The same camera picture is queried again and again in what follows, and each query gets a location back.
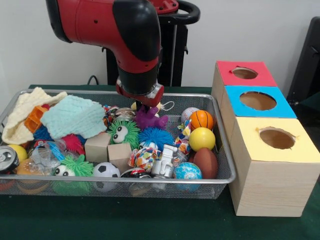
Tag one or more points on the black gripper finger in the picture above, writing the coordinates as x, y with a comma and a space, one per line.
135, 105
147, 108

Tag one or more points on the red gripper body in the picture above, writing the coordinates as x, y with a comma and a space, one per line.
140, 100

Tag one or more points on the purple spiky toy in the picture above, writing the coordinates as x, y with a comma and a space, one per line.
150, 118

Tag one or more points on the yellow plush toy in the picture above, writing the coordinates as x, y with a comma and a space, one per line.
158, 107

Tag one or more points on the light blue waffle cloth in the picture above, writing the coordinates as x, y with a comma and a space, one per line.
75, 115

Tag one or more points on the cream waffle cloth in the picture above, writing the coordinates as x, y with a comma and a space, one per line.
17, 120

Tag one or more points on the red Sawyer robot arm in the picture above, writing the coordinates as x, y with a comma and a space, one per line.
112, 25

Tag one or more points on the wooden box with three holes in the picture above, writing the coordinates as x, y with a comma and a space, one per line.
270, 190

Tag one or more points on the blue spiky ball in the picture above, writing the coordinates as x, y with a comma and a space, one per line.
155, 136

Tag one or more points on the green spiky toy with eyes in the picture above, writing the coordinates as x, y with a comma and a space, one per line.
72, 167
122, 132

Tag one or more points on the orange toy basketball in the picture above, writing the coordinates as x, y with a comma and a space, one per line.
202, 119

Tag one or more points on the yellow ball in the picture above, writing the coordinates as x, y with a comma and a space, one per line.
202, 139

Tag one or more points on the black and white soccer ball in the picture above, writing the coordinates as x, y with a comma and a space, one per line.
106, 170

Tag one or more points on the blue globe ball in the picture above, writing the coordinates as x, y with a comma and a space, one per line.
187, 171

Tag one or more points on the brown toy football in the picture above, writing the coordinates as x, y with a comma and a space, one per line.
205, 163

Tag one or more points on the dark green table cloth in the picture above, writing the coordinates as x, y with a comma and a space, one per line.
125, 220

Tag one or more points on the black chair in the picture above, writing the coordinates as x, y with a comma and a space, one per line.
307, 62

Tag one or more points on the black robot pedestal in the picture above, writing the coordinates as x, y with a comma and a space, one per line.
180, 50

